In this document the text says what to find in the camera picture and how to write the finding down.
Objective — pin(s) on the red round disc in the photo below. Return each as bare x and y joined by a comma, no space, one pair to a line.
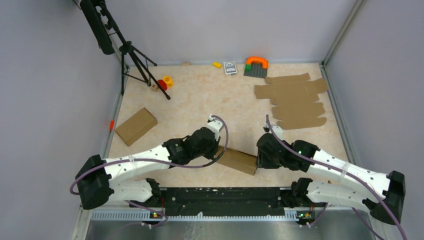
162,84

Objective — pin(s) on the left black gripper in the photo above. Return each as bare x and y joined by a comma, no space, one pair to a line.
214,150

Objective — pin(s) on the orange U-shaped toy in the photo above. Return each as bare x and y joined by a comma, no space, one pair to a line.
257,60

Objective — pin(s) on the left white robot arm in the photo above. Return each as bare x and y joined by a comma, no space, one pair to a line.
102,181

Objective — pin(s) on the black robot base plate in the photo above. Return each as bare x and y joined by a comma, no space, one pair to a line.
225,201

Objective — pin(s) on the yellow toy block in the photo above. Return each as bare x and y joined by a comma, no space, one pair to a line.
217,64

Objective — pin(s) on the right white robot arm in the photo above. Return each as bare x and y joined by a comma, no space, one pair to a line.
379,194

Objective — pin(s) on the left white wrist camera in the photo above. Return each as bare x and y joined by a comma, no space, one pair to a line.
215,125

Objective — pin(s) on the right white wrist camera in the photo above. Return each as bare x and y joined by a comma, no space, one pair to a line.
274,129

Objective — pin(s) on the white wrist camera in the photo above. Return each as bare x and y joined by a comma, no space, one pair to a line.
215,125
274,129

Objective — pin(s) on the stack of flat cardboard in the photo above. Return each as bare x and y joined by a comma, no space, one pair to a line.
295,100

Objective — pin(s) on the small wooden cube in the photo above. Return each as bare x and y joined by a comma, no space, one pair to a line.
154,88

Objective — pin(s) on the black camera tripod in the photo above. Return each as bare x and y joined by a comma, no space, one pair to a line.
111,40

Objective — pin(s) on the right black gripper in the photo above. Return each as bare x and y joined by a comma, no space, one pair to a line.
262,162

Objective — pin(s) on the dark grey building plate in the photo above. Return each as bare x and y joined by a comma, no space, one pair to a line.
256,71

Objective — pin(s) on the orange clip on frame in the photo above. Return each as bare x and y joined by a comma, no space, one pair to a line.
111,125

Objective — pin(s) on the yellow round disc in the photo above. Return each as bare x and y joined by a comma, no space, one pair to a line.
168,81

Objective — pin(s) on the folded brown cardboard box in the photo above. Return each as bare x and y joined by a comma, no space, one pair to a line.
136,126

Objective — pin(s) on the playing card deck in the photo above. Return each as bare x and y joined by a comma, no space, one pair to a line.
230,67

